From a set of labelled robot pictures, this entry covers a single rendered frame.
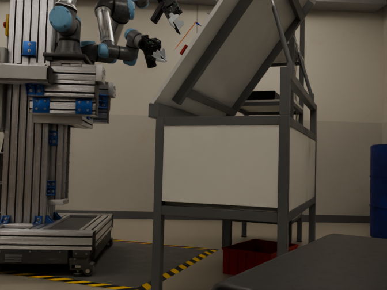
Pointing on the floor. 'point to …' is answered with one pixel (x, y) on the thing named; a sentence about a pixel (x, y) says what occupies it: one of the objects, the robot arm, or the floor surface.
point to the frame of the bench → (283, 208)
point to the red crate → (249, 255)
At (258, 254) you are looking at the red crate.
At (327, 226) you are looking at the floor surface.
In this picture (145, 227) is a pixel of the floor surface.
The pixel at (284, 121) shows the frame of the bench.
